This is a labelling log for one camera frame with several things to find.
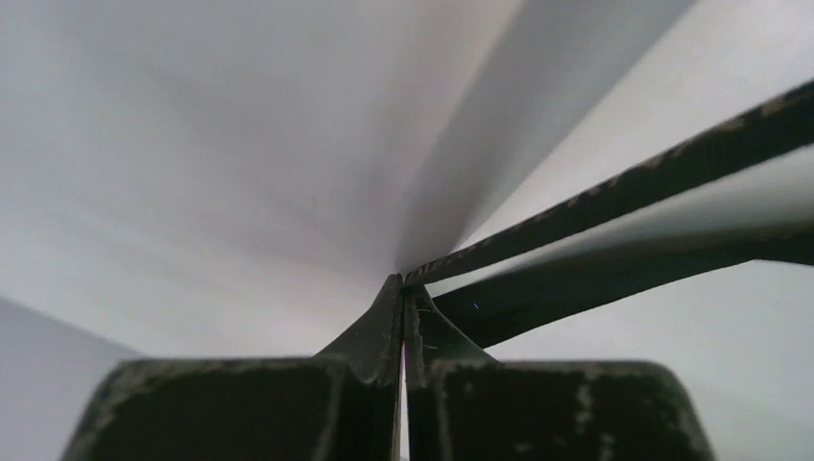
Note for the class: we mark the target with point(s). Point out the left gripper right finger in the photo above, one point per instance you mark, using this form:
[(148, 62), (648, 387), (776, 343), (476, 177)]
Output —
[(465, 405)]

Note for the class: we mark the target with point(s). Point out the black ribbon with gold text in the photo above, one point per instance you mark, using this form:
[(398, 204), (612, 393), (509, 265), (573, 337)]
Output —
[(504, 306)]

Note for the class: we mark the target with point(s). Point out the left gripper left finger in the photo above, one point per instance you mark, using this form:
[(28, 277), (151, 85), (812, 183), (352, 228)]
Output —
[(340, 404)]

